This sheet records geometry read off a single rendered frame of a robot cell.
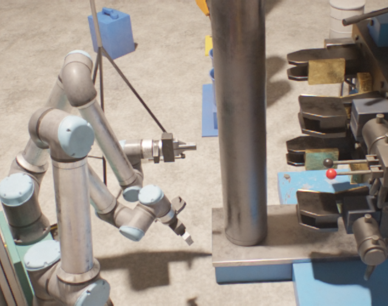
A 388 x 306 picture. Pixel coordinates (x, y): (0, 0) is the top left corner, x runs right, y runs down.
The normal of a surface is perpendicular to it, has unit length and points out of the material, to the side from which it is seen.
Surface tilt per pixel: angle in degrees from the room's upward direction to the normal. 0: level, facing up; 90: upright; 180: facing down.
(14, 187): 5
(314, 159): 90
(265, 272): 90
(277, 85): 0
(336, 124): 90
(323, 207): 0
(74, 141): 82
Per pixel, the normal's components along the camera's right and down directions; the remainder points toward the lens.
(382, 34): -0.01, 0.56
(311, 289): -0.07, -0.83
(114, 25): 0.69, 0.36
